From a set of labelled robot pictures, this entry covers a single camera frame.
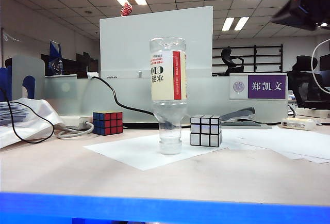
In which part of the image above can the white upright board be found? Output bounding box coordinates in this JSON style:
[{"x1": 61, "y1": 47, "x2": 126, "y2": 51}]
[{"x1": 99, "y1": 6, "x2": 214, "y2": 79}]

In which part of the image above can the grey white cable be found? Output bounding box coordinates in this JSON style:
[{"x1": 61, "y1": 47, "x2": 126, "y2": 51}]
[{"x1": 56, "y1": 121, "x2": 95, "y2": 140}]

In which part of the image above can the grey stapler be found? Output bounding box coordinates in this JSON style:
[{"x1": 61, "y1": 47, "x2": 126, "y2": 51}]
[{"x1": 220, "y1": 107, "x2": 261, "y2": 127}]

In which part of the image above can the stack of printed papers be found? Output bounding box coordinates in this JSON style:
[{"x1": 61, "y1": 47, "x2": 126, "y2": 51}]
[{"x1": 0, "y1": 101, "x2": 29, "y2": 126}]

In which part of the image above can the blue crystal trophy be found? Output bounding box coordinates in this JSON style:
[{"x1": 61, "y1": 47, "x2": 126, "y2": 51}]
[{"x1": 48, "y1": 40, "x2": 64, "y2": 76}]

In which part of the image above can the blue edge strip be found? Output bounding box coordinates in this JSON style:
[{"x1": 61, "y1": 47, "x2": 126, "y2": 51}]
[{"x1": 0, "y1": 191, "x2": 330, "y2": 224}]

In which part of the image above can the clear plastic bottle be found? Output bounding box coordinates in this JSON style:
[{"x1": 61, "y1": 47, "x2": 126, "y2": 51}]
[{"x1": 149, "y1": 37, "x2": 188, "y2": 155}]

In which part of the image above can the coloured Rubik's cube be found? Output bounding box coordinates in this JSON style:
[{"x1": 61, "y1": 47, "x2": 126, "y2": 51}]
[{"x1": 92, "y1": 111, "x2": 124, "y2": 136}]

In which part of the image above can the black wall shelf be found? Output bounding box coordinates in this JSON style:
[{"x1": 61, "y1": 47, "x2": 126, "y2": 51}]
[{"x1": 212, "y1": 44, "x2": 284, "y2": 75}]

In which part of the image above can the black office chair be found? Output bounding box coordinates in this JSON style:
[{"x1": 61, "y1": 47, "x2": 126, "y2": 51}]
[
  {"x1": 221, "y1": 47, "x2": 245, "y2": 76},
  {"x1": 287, "y1": 55, "x2": 330, "y2": 110}
]

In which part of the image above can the silver mirror cube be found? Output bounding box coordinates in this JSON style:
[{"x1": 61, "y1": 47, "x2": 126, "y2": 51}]
[{"x1": 190, "y1": 115, "x2": 222, "y2": 148}]

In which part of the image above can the thick black cable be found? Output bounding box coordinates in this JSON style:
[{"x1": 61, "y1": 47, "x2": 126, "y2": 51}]
[{"x1": 90, "y1": 76, "x2": 155, "y2": 115}]

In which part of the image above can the purple white name plate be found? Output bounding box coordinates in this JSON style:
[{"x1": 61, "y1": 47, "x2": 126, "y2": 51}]
[{"x1": 229, "y1": 73, "x2": 288, "y2": 101}]

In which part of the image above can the white plastic bag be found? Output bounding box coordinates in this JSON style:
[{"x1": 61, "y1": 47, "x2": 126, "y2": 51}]
[{"x1": 0, "y1": 97, "x2": 65, "y2": 149}]

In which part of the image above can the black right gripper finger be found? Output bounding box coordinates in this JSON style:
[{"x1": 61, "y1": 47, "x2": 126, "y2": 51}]
[{"x1": 270, "y1": 0, "x2": 318, "y2": 31}]

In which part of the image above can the red hanging ornament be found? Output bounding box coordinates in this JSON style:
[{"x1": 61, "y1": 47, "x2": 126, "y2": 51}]
[{"x1": 120, "y1": 0, "x2": 133, "y2": 17}]

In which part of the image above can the large white paper sheet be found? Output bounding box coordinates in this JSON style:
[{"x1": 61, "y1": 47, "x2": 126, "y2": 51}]
[{"x1": 220, "y1": 125, "x2": 330, "y2": 164}]

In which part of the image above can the frosted glass desk partition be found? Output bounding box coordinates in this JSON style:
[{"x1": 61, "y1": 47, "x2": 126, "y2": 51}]
[{"x1": 42, "y1": 75, "x2": 288, "y2": 126}]

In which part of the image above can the white cable loop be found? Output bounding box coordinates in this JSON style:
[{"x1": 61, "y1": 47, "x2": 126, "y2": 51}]
[{"x1": 310, "y1": 38, "x2": 330, "y2": 93}]

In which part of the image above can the white power strip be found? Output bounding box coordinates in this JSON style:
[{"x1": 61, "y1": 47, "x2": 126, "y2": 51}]
[{"x1": 59, "y1": 115, "x2": 94, "y2": 128}]

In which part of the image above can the blue white file holder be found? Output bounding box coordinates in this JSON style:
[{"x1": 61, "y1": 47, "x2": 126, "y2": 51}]
[{"x1": 0, "y1": 55, "x2": 46, "y2": 102}]

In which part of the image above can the thin black cable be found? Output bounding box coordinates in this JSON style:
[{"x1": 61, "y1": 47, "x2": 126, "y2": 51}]
[{"x1": 0, "y1": 87, "x2": 55, "y2": 145}]

